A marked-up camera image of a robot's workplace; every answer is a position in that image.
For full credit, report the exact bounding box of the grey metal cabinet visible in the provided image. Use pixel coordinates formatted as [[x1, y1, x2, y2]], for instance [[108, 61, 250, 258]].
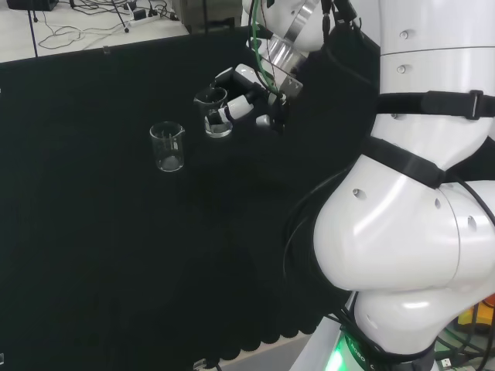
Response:
[[171, 0, 244, 36]]

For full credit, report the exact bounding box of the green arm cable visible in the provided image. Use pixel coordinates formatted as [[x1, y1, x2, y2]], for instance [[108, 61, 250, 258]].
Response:
[[248, 0, 284, 98]]

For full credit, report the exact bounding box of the white power strip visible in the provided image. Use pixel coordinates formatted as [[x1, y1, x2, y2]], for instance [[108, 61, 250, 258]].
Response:
[[128, 13, 172, 28]]

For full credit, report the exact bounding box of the black tripod leg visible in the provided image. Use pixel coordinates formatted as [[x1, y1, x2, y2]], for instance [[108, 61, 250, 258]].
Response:
[[109, 0, 131, 34]]

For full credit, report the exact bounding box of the clear glass beaker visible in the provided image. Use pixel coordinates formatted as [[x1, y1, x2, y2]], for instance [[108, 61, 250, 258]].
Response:
[[193, 86, 234, 139], [148, 121, 186, 173]]

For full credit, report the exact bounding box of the thin black stand pole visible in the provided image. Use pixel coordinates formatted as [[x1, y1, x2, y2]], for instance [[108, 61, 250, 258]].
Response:
[[26, 7, 40, 60]]

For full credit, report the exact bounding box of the grey floor cable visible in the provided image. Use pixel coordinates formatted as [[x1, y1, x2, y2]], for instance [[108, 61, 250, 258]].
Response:
[[38, 14, 129, 50]]

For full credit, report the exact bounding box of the black floor cable bundle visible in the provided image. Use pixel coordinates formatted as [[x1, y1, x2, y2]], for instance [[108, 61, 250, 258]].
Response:
[[68, 0, 135, 12]]

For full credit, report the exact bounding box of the black bench cloth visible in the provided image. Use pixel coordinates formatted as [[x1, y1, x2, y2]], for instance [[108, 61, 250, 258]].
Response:
[[0, 25, 382, 362]]

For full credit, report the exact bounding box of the orange stop button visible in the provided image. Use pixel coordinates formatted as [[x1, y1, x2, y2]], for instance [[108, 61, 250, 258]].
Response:
[[469, 292, 495, 334]]

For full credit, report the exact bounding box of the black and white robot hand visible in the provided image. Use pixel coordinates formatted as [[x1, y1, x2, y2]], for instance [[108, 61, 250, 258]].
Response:
[[210, 63, 305, 135]]

